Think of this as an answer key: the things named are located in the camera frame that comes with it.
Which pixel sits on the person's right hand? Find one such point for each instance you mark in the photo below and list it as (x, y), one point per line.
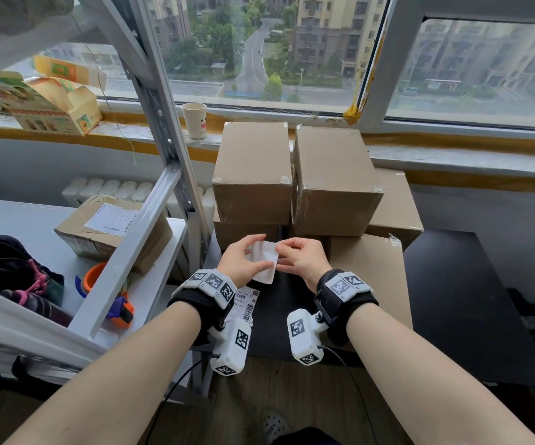
(309, 261)

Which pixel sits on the person's left hand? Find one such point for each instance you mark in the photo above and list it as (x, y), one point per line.
(235, 264)

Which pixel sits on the person's right thumb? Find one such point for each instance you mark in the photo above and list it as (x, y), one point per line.
(286, 266)

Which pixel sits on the person's left thumb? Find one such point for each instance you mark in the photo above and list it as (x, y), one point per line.
(261, 268)

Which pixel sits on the white label sheet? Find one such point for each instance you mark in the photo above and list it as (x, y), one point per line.
(264, 253)

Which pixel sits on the person's left forearm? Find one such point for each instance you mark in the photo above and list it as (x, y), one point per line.
(123, 384)

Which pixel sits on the person's right forearm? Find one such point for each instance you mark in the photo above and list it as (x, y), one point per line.
(429, 389)

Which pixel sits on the barcode shipping label strip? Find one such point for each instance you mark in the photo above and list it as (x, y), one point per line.
(244, 304)

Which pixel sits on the plain brown cardboard box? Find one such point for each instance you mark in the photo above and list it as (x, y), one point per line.
(397, 203)
(253, 166)
(374, 273)
(334, 176)
(232, 234)

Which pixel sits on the left wristband with markers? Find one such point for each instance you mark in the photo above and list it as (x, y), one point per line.
(209, 285)

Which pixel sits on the wristband with markers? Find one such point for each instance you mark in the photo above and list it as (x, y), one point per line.
(209, 285)
(346, 289)

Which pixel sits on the right wristband with markers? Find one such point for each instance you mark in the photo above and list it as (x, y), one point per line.
(346, 289)

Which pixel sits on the orange and blue tape dispenser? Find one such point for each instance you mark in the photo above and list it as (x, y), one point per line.
(119, 310)

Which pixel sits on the cardboard box with shipping label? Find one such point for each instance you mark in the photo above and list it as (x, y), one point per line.
(109, 236)

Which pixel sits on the white perforated shoe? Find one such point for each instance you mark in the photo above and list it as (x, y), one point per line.
(275, 426)

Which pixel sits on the white paper cup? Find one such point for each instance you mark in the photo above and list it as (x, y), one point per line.
(195, 120)

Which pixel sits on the white radiator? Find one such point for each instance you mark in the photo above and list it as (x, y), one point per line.
(109, 189)

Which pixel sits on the person's dark trouser leg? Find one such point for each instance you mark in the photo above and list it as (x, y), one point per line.
(306, 437)

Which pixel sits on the grey metal shelf rack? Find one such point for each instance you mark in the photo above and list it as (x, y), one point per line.
(156, 111)

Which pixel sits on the open colourful printed carton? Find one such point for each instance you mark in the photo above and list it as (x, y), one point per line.
(45, 104)

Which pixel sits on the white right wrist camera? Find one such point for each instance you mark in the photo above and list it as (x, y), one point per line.
(302, 336)

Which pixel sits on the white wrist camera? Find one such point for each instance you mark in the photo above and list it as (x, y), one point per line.
(234, 345)
(302, 336)

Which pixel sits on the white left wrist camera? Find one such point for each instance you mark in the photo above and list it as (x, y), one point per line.
(234, 345)

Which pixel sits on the white window frame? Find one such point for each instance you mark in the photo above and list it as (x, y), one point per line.
(397, 64)

